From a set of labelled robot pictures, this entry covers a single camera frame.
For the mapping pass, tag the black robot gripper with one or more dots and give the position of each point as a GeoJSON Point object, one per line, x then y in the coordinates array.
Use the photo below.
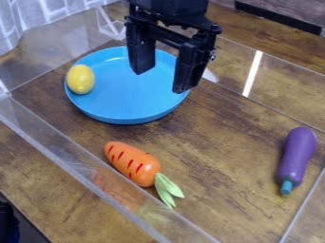
{"type": "Point", "coordinates": [177, 23]}

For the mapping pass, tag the orange toy carrot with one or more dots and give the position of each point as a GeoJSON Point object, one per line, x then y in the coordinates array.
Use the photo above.
{"type": "Point", "coordinates": [142, 169]}

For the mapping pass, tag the blue round plate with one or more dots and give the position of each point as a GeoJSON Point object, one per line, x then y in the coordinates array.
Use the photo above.
{"type": "Point", "coordinates": [126, 98]}

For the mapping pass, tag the yellow toy lemon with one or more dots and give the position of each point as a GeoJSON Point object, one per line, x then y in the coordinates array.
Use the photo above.
{"type": "Point", "coordinates": [81, 79]}

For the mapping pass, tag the dark wooden bar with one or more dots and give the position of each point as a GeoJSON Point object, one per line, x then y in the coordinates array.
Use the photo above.
{"type": "Point", "coordinates": [279, 18]}

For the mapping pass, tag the white lattice curtain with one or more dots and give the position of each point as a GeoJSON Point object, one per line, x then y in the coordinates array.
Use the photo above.
{"type": "Point", "coordinates": [25, 14]}

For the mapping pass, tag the purple toy eggplant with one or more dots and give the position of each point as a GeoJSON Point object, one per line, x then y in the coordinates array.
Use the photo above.
{"type": "Point", "coordinates": [302, 142]}

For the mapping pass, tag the clear acrylic tray wall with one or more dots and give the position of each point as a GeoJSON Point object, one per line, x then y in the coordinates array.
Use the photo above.
{"type": "Point", "coordinates": [160, 221]}

